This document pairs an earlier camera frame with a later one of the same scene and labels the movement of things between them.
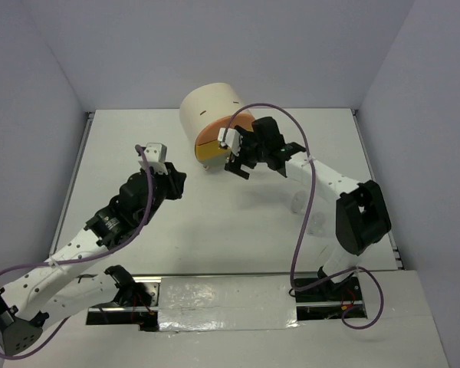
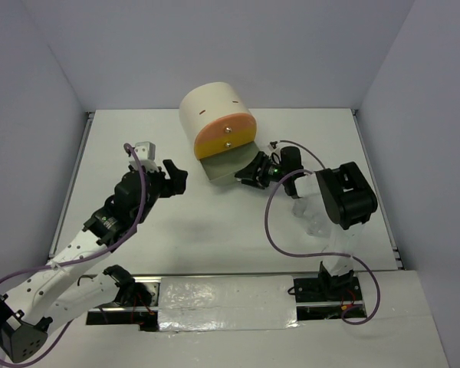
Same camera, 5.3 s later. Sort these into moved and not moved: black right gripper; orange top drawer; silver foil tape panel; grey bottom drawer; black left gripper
Moved: black right gripper; grey bottom drawer
Not moved: silver foil tape panel; orange top drawer; black left gripper
